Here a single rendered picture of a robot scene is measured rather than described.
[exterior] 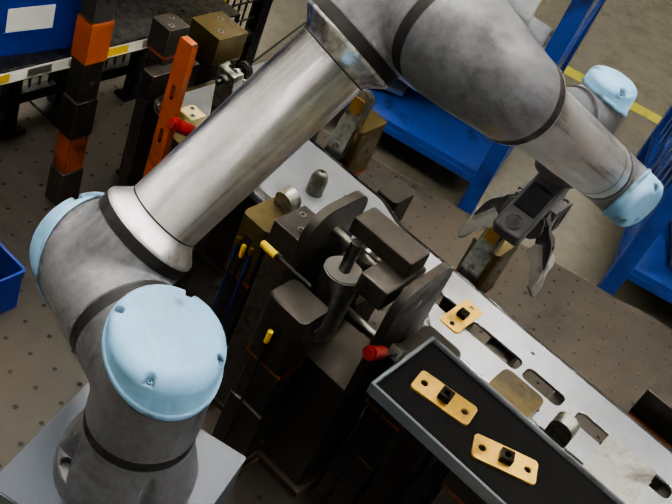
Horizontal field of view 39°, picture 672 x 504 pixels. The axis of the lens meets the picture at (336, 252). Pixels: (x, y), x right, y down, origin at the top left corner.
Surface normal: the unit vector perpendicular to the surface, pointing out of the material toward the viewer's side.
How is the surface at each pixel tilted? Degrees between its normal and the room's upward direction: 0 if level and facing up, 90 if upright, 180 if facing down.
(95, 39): 90
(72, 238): 49
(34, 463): 0
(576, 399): 0
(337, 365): 0
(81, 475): 72
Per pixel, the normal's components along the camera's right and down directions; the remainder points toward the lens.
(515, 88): 0.32, 0.45
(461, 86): -0.25, 0.64
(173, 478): 0.74, 0.40
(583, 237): 0.33, -0.70
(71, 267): -0.37, -0.31
